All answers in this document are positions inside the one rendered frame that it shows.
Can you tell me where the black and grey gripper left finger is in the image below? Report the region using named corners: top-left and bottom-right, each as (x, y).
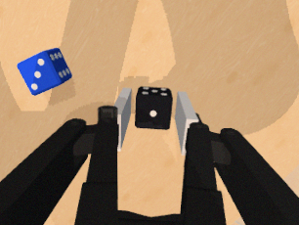
top-left (0, 88), bottom-right (132, 225)

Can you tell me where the black die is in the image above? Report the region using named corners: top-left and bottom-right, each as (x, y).
top-left (135, 86), bottom-right (173, 130)

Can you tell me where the blue die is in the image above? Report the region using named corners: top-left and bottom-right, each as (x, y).
top-left (17, 48), bottom-right (72, 96)

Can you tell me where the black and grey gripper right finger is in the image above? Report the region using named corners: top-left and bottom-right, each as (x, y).
top-left (175, 91), bottom-right (299, 225)

